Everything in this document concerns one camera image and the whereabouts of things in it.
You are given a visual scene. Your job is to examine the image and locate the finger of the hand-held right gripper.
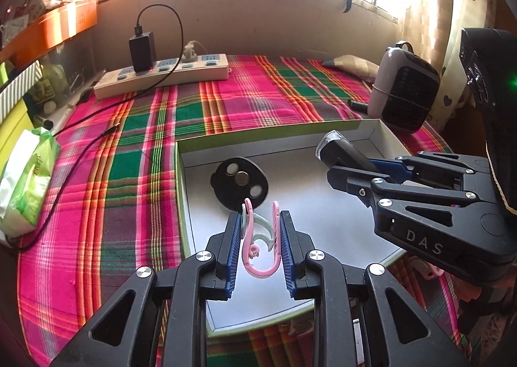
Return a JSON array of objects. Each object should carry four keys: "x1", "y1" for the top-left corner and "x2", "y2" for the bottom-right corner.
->
[
  {"x1": 369, "y1": 151, "x2": 479, "y2": 190},
  {"x1": 326, "y1": 165, "x2": 491, "y2": 231}
]

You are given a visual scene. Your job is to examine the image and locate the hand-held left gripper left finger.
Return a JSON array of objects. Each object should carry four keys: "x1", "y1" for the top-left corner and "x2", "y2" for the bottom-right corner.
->
[{"x1": 48, "y1": 211, "x2": 243, "y2": 367}]

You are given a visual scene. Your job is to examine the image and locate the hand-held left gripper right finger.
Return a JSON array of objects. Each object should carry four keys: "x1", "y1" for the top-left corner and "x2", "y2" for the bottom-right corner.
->
[{"x1": 280, "y1": 210, "x2": 471, "y2": 367}]

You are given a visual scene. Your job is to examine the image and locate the black rectangular device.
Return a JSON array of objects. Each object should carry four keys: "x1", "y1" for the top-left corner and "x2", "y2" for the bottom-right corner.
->
[{"x1": 315, "y1": 130, "x2": 378, "y2": 171}]

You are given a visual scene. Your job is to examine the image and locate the pink clip with pale hook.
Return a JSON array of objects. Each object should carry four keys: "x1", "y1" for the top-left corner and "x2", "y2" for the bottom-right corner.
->
[{"x1": 241, "y1": 198, "x2": 282, "y2": 279}]

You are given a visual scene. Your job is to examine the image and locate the green and white cardboard box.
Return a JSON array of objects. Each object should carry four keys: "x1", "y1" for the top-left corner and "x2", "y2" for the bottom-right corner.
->
[{"x1": 174, "y1": 118, "x2": 408, "y2": 337}]

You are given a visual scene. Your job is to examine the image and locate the round black and white gadget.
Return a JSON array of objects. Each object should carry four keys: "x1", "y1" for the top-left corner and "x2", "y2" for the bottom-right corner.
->
[{"x1": 210, "y1": 157, "x2": 269, "y2": 212}]

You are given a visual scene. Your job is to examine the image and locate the grey and black fan heater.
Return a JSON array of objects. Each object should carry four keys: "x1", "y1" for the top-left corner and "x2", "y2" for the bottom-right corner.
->
[{"x1": 367, "y1": 46, "x2": 441, "y2": 134}]

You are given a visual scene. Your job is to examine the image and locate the beige patterned pouch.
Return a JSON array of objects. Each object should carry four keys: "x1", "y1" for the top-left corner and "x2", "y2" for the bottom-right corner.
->
[{"x1": 321, "y1": 54, "x2": 380, "y2": 82}]

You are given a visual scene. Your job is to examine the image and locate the plaid tablecloth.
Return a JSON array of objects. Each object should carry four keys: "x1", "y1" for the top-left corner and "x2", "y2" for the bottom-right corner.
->
[{"x1": 16, "y1": 54, "x2": 477, "y2": 367}]

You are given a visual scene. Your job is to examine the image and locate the beige heart-print curtain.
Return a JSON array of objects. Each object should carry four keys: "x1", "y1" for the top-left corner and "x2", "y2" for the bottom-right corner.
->
[{"x1": 398, "y1": 0, "x2": 497, "y2": 137}]

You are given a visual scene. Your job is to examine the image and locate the white power strip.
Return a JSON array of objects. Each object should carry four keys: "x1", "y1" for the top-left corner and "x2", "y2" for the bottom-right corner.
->
[{"x1": 94, "y1": 54, "x2": 230, "y2": 100}]

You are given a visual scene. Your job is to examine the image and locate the white plug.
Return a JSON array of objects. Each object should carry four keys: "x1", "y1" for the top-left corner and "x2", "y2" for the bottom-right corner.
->
[{"x1": 184, "y1": 41, "x2": 203, "y2": 62}]

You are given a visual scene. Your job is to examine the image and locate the green and white wipes pack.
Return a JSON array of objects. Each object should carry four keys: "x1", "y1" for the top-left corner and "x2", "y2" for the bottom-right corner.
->
[{"x1": 0, "y1": 127, "x2": 61, "y2": 246}]

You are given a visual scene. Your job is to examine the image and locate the black charger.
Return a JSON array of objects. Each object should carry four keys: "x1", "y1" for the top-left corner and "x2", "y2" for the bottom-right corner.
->
[{"x1": 128, "y1": 31, "x2": 157, "y2": 73}]

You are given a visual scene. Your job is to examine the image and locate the yellow-green box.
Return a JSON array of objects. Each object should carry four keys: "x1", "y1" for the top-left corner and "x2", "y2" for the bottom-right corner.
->
[{"x1": 0, "y1": 100, "x2": 33, "y2": 174}]

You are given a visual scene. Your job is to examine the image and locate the green label jar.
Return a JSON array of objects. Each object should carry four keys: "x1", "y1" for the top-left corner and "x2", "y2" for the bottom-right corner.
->
[{"x1": 28, "y1": 66, "x2": 67, "y2": 105}]

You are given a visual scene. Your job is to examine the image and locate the striped grey box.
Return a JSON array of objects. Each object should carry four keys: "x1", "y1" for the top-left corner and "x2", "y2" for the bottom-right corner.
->
[{"x1": 0, "y1": 61, "x2": 43, "y2": 121}]

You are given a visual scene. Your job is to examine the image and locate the orange storage box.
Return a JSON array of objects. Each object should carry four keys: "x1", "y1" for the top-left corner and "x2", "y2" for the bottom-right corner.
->
[{"x1": 0, "y1": 0, "x2": 98, "y2": 64}]

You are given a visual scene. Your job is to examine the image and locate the black charging cable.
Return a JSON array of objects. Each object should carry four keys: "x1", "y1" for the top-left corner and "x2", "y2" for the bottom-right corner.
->
[{"x1": 0, "y1": 4, "x2": 184, "y2": 250}]

